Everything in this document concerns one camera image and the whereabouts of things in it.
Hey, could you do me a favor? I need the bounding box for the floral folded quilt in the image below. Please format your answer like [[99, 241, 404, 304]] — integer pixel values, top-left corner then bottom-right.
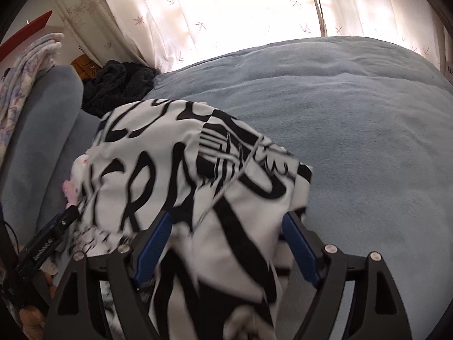
[[1, 32, 65, 163]]

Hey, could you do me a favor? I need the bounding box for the black white graffiti jacket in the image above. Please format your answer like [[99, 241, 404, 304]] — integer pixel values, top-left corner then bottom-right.
[[69, 99, 312, 339]]

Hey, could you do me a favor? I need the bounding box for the red wall shelf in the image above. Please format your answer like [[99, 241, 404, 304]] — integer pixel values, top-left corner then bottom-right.
[[0, 11, 52, 61]]

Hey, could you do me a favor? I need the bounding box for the pink white plush toy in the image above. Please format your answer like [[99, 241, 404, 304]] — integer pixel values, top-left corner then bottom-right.
[[62, 152, 90, 210]]

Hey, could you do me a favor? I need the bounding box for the blue grey pillow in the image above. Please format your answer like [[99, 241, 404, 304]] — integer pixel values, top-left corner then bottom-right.
[[1, 65, 100, 244]]

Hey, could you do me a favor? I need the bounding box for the sheer floral curtain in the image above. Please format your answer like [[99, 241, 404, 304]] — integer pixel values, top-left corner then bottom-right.
[[51, 0, 452, 72]]

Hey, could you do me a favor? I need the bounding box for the black knitted garment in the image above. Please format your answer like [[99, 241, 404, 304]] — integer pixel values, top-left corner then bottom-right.
[[81, 60, 160, 118]]

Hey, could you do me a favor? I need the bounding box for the left hand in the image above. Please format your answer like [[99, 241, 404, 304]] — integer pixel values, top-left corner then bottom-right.
[[19, 272, 57, 340]]

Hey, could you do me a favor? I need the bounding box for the blue bed blanket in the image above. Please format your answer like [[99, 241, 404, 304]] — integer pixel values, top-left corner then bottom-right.
[[149, 37, 452, 339]]

